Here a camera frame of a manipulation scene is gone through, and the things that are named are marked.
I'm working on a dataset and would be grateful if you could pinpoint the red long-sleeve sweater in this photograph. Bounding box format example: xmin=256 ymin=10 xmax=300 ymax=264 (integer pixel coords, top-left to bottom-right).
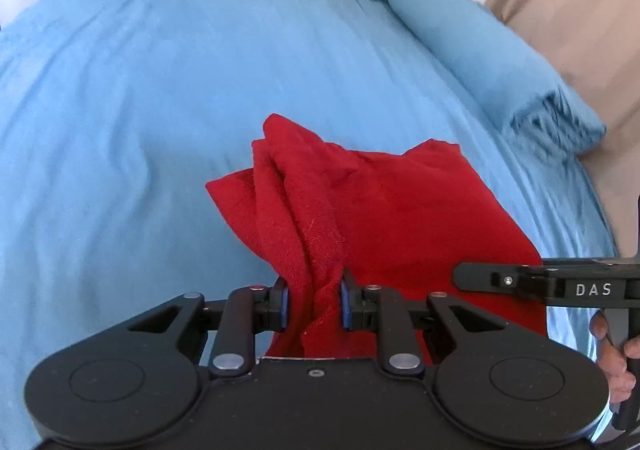
xmin=206 ymin=114 xmax=541 ymax=358

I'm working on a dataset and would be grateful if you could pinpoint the person right hand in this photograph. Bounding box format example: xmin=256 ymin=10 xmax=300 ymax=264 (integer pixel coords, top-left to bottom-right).
xmin=589 ymin=311 xmax=639 ymax=404

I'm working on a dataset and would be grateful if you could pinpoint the blue bed sheet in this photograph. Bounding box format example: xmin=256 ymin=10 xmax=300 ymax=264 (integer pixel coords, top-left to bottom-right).
xmin=1 ymin=0 xmax=616 ymax=449

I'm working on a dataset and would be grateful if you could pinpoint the folded blue duvet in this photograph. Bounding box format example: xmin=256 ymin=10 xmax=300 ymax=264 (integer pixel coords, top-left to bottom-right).
xmin=378 ymin=0 xmax=606 ymax=161

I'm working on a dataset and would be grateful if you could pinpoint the beige curtain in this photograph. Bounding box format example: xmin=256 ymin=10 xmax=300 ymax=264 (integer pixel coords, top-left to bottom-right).
xmin=487 ymin=0 xmax=639 ymax=257

